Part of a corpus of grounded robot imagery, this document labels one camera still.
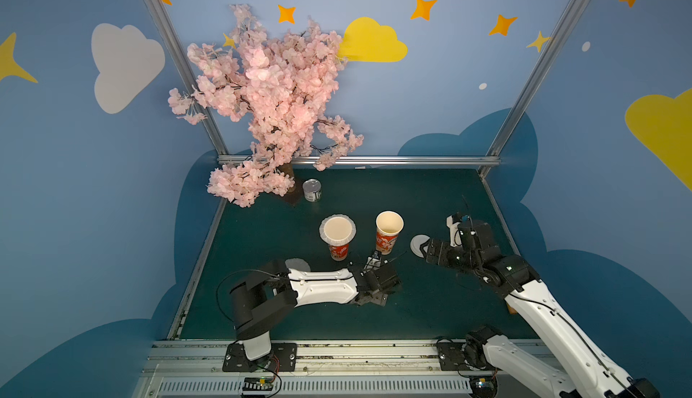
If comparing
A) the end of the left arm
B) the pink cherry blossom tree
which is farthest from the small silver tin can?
the end of the left arm

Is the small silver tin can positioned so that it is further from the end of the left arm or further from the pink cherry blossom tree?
the end of the left arm

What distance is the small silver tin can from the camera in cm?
110
